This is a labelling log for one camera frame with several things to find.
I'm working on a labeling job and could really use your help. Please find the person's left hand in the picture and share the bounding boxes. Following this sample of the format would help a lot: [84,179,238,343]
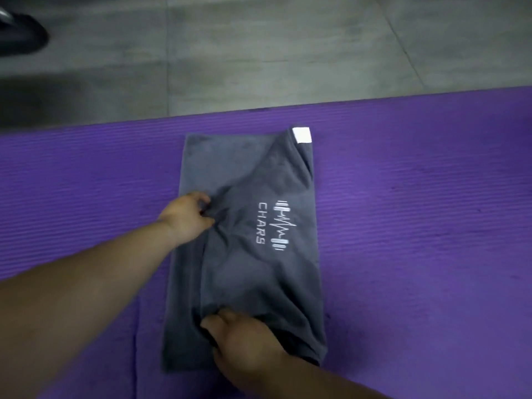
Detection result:
[157,191,216,248]

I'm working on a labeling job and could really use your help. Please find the purple yoga mat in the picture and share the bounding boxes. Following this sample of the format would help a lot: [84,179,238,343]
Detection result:
[0,85,532,399]

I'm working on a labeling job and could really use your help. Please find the person's left forearm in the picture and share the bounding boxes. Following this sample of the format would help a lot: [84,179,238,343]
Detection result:
[0,219,180,399]

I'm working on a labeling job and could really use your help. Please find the person's right hand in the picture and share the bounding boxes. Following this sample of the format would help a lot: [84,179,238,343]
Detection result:
[200,308,291,387]

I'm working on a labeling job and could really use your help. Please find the black equipment foot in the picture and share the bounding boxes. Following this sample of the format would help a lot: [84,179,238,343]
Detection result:
[0,8,50,59]

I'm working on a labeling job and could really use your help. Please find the dark grey tagged towel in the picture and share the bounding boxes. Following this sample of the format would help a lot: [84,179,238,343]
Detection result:
[161,126,329,375]

